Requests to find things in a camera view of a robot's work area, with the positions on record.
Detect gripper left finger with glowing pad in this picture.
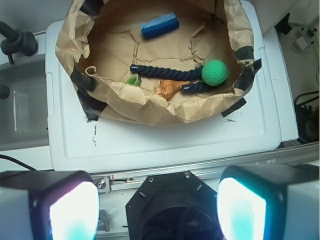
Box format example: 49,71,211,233
0,170,100,240

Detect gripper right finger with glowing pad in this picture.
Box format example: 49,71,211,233
216,163,320,240

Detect green dimpled ball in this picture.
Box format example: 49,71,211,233
201,59,230,87

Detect white plastic lid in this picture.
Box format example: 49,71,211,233
45,0,282,173

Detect clear plastic container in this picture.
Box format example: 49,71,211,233
0,54,49,151

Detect small green toy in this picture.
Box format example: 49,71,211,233
125,75,141,87

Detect orange seashell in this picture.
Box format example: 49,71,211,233
153,79,191,100

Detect black clamp knob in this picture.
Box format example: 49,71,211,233
0,21,38,65

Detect brown paper bag bin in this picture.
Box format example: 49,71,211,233
55,0,261,127

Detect blue sponge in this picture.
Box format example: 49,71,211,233
139,12,180,40

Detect aluminium rail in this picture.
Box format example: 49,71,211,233
91,141,320,194

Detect black cable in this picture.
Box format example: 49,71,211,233
0,154,38,172

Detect black octagonal mount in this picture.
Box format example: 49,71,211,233
125,171,224,240

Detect dark blue rope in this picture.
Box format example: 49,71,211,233
129,63,213,95

